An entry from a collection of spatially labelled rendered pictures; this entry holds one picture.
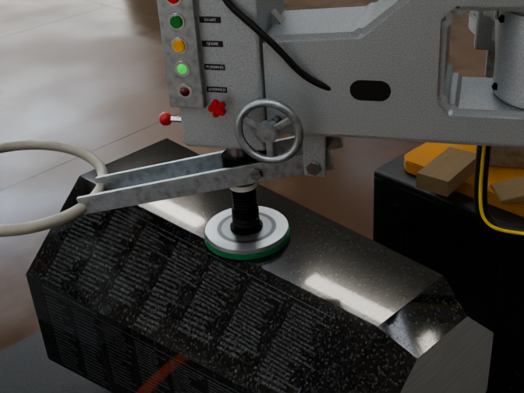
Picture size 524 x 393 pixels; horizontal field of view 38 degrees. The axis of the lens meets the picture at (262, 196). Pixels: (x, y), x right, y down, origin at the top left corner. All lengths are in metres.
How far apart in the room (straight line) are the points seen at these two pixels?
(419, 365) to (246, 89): 0.69
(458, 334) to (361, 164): 2.33
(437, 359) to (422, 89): 0.60
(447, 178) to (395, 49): 0.72
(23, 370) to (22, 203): 1.30
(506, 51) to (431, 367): 0.69
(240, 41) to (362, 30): 0.25
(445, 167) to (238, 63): 0.85
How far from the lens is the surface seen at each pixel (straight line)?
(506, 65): 1.58
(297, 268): 1.81
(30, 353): 3.00
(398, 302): 1.71
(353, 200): 3.69
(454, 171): 2.22
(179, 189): 1.86
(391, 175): 2.37
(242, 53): 1.60
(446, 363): 1.79
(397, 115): 1.59
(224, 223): 1.95
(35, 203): 4.01
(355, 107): 1.59
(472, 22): 2.24
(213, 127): 1.69
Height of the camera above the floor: 1.88
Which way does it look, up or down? 30 degrees down
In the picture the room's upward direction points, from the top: 4 degrees counter-clockwise
